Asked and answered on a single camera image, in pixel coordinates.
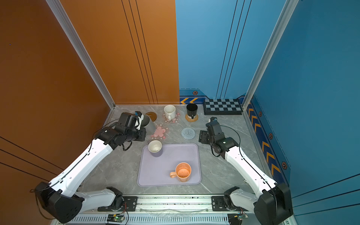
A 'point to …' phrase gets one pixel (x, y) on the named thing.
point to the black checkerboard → (222, 107)
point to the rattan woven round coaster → (191, 120)
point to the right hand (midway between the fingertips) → (203, 134)
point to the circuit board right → (236, 219)
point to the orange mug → (183, 172)
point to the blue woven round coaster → (188, 133)
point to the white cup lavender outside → (155, 147)
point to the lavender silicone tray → (155, 171)
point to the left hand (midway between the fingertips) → (145, 130)
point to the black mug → (191, 110)
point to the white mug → (170, 112)
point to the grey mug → (148, 124)
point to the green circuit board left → (116, 218)
